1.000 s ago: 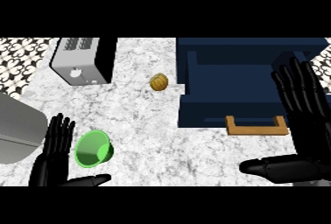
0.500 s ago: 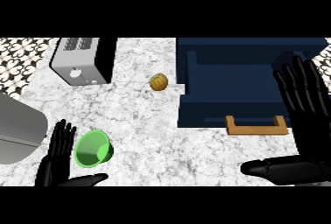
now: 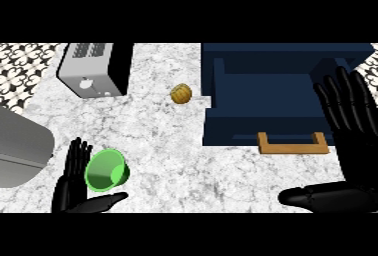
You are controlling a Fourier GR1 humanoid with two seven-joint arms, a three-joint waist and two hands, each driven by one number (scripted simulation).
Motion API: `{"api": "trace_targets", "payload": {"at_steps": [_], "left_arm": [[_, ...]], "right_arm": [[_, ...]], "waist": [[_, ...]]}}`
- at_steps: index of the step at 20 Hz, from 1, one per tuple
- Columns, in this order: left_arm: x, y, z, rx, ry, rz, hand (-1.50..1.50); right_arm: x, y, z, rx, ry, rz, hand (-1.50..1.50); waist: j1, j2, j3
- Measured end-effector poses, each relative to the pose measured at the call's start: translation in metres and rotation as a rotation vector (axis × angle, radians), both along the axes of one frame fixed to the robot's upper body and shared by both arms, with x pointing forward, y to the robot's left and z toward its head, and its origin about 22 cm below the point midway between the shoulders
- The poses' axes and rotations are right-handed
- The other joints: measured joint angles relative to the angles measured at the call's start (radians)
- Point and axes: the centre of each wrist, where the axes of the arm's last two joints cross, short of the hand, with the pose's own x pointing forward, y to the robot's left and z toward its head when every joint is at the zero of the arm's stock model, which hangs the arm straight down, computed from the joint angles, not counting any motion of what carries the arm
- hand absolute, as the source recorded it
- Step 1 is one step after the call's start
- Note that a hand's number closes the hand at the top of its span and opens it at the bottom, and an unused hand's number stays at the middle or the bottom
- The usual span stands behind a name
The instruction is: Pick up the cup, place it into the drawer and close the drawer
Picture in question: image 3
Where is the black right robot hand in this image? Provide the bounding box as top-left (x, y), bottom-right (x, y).
top-left (276, 66), bottom-right (378, 214)

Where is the silver toaster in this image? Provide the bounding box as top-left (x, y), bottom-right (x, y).
top-left (56, 42), bottom-right (136, 99)

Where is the navy blue drawer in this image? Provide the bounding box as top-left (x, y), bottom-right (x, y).
top-left (199, 42), bottom-right (376, 147)

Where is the wooden drawer handle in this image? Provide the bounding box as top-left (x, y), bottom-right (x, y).
top-left (257, 131), bottom-right (331, 155)

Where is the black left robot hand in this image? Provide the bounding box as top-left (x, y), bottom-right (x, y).
top-left (50, 136), bottom-right (130, 214)

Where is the green cup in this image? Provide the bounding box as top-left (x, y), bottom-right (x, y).
top-left (84, 148), bottom-right (131, 193)

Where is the yellow ridged pastry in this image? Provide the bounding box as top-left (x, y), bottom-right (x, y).
top-left (170, 83), bottom-right (193, 105)

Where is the grey rounded appliance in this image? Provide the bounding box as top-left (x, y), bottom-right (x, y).
top-left (0, 106), bottom-right (56, 189)

